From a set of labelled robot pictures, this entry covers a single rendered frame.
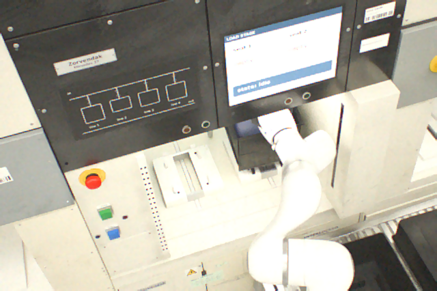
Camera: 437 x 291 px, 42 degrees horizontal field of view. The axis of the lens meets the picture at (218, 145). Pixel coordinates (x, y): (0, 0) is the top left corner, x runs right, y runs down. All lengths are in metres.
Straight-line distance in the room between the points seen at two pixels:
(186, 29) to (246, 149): 0.72
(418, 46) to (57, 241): 1.09
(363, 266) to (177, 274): 0.61
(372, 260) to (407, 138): 0.43
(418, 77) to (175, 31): 0.72
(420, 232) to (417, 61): 0.61
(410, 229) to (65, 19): 1.28
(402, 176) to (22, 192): 1.20
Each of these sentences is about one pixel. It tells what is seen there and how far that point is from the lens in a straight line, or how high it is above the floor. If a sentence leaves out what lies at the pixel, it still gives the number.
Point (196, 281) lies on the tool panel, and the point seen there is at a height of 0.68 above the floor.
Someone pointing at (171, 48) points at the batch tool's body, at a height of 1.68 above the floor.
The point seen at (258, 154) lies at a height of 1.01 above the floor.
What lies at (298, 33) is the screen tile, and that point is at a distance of 1.32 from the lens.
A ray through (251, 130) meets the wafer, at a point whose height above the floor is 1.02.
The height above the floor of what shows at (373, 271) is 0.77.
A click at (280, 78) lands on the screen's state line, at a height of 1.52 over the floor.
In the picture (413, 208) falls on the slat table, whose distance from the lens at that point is 2.11.
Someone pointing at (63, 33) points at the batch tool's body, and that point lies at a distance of 1.15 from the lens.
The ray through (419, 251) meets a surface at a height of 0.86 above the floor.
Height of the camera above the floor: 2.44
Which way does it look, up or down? 48 degrees down
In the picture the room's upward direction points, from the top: 6 degrees counter-clockwise
